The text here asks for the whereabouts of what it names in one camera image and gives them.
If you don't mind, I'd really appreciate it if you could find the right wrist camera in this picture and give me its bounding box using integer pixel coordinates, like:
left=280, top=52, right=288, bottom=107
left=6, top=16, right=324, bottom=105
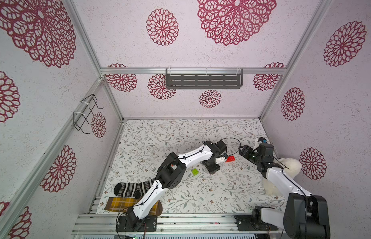
left=255, top=137, right=268, bottom=145

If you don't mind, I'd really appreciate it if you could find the red lego brick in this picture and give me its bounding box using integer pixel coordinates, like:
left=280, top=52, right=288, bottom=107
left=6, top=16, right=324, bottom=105
left=226, top=155, right=235, bottom=162

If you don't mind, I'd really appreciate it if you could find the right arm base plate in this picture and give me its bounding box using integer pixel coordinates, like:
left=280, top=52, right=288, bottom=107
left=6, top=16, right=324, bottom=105
left=234, top=214, right=279, bottom=231

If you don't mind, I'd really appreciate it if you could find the white plush toy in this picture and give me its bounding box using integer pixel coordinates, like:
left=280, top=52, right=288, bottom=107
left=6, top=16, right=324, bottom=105
left=262, top=158, right=302, bottom=198

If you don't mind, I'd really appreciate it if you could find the yellow plaid sock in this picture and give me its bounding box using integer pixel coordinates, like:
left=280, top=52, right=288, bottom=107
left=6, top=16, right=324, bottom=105
left=104, top=197, right=163, bottom=216

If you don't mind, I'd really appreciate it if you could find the grey wall shelf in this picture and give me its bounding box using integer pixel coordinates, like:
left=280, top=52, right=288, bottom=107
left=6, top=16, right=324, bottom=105
left=165, top=69, right=243, bottom=90

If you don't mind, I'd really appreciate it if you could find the black white striped sock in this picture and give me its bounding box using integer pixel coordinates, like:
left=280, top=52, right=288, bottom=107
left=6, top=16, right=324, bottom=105
left=114, top=178, right=155, bottom=199

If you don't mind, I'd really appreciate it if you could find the green lego brick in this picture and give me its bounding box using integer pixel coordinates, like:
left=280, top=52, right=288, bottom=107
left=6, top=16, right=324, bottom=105
left=191, top=168, right=199, bottom=176

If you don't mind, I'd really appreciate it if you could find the aluminium front rail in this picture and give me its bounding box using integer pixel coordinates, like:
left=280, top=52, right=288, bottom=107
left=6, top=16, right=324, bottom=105
left=71, top=213, right=294, bottom=237

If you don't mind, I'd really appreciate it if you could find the black wire wall rack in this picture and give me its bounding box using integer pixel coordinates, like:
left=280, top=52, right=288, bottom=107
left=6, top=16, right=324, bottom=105
left=73, top=94, right=104, bottom=134

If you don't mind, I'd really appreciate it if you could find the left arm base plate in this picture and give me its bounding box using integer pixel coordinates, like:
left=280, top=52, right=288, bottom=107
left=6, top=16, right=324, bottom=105
left=116, top=215, right=158, bottom=233

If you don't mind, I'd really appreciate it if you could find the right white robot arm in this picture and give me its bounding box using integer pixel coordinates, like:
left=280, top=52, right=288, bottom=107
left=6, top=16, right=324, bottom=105
left=238, top=142, right=331, bottom=239

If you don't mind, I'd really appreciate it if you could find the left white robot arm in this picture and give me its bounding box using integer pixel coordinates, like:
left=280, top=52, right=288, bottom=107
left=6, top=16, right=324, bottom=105
left=126, top=140, right=227, bottom=220

